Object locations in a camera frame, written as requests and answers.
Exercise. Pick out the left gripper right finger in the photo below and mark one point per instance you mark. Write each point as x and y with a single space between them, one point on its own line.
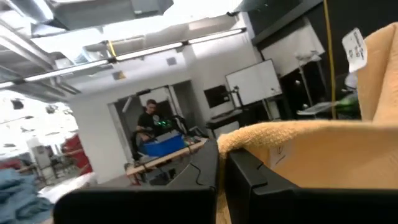
311 207

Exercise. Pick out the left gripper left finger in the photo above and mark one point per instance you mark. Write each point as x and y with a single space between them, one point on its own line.
140 205

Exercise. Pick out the yellow towel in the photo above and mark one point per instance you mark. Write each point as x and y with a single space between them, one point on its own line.
326 155

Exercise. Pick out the light wooden workbench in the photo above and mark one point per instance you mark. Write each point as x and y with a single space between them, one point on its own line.
161 160

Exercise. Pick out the blue plastic tub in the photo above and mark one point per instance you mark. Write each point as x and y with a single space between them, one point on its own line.
164 146

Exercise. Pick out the red background object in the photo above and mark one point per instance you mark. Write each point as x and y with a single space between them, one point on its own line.
76 149

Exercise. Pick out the person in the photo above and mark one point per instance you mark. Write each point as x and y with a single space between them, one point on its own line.
146 119

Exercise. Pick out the black background desk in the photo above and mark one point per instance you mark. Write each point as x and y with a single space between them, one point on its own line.
224 119

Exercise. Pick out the teal clothes pile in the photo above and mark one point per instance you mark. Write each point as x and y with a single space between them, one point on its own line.
18 199

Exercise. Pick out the white board panel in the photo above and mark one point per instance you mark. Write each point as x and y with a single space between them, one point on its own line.
253 82

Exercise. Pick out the ceiling light strip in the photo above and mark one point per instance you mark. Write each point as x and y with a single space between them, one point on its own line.
68 70
217 35
149 50

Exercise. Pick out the black wall screen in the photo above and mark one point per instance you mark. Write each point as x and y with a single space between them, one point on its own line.
216 96

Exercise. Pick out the grey ceiling duct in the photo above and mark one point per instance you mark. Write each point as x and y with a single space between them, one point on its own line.
93 12

